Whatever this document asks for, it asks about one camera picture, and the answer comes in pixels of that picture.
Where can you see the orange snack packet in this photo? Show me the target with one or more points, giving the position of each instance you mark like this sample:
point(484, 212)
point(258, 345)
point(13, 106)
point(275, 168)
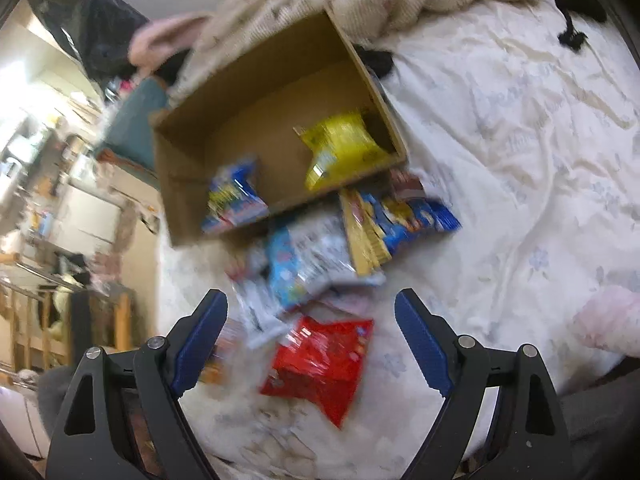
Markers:
point(217, 360)

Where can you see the yellow snack bag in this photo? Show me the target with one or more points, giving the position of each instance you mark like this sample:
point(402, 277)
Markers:
point(340, 150)

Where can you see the brown red snack packet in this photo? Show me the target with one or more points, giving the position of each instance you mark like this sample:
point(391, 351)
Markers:
point(406, 185)

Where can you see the grey clothing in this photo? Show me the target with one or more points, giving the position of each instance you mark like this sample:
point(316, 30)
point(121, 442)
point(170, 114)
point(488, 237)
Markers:
point(605, 420)

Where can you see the black plastic bag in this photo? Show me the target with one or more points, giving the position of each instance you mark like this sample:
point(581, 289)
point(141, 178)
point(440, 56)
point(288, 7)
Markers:
point(90, 25)

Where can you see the brown cardboard box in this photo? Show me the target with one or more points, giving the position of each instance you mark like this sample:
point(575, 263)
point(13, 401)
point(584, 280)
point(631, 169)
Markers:
point(280, 110)

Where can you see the dark blue snack bag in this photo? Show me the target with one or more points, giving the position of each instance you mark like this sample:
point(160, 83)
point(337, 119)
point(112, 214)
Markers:
point(235, 200)

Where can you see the black cloth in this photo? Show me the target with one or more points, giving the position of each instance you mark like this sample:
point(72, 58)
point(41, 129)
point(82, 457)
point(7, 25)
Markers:
point(377, 62)

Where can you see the pink fleece cloth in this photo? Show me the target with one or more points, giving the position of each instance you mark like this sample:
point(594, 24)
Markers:
point(607, 320)

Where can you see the white cabinet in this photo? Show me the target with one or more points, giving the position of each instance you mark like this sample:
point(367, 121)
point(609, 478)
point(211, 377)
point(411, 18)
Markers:
point(95, 215)

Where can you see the red snack bag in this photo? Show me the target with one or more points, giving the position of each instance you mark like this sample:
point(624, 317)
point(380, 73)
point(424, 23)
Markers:
point(320, 365)

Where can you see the beige cracker packet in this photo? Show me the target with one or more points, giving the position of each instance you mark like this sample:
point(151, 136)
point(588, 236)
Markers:
point(365, 240)

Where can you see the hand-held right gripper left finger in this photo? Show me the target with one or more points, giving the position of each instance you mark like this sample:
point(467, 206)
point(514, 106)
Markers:
point(200, 345)

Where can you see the light blue white snack bag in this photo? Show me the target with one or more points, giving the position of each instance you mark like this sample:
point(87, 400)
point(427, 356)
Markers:
point(310, 260)

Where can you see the white grey snack bag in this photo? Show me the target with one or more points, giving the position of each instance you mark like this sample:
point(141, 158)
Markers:
point(255, 300)

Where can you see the wooden rack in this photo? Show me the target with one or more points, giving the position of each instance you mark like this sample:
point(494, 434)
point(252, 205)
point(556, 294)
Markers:
point(30, 320)

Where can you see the blue yellow snack packet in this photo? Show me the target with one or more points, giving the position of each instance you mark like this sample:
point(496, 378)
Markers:
point(420, 217)

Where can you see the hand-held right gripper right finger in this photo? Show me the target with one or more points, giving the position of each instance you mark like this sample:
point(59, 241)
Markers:
point(422, 345)

